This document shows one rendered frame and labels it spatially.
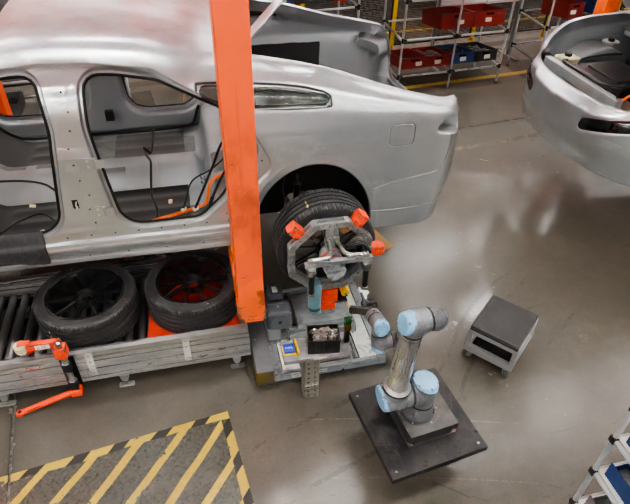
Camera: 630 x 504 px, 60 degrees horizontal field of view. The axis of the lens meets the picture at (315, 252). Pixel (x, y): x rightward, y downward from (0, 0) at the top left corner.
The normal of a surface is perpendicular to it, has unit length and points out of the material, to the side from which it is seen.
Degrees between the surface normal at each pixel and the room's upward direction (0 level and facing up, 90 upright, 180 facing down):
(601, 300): 0
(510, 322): 0
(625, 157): 91
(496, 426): 0
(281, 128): 81
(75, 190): 89
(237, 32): 90
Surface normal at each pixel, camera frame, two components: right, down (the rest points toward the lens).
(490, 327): 0.02, -0.78
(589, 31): 0.17, 0.22
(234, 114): 0.22, 0.62
